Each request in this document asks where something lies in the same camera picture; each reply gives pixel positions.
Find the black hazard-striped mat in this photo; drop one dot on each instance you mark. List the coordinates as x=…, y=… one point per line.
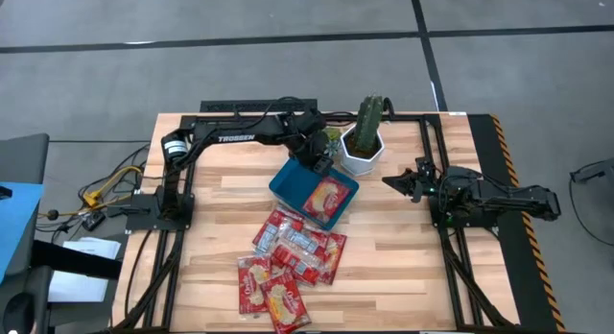
x=484, y=147

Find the black round plug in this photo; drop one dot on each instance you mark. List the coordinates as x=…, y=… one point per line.
x=52, y=214

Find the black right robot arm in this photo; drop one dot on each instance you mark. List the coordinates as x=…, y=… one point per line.
x=503, y=197

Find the tall green cactus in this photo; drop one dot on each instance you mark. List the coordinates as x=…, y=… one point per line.
x=368, y=123

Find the small white label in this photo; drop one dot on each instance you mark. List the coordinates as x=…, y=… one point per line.
x=457, y=113

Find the white hexagonal plant pot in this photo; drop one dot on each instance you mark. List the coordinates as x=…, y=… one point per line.
x=360, y=163

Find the blue board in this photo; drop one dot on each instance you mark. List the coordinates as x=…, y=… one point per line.
x=16, y=219

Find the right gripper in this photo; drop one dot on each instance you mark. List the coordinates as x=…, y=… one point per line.
x=427, y=180

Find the black aluminium table frame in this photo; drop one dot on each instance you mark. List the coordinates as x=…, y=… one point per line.
x=412, y=118

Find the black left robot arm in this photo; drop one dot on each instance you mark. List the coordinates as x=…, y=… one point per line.
x=235, y=132

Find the black power adapter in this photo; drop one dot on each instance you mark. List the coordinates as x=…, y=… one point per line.
x=93, y=221

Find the blue plastic basket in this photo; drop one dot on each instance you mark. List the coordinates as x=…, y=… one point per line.
x=290, y=185

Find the small black clip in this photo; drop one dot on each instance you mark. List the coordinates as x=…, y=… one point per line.
x=5, y=192

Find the small grey-blue succulent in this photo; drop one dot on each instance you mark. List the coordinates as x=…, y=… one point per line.
x=331, y=148

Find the black flat bar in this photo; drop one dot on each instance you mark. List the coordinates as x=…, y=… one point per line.
x=77, y=259

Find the white paper sheets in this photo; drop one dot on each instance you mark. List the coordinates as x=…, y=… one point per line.
x=79, y=286

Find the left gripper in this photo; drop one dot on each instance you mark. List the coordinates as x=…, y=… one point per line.
x=316, y=151

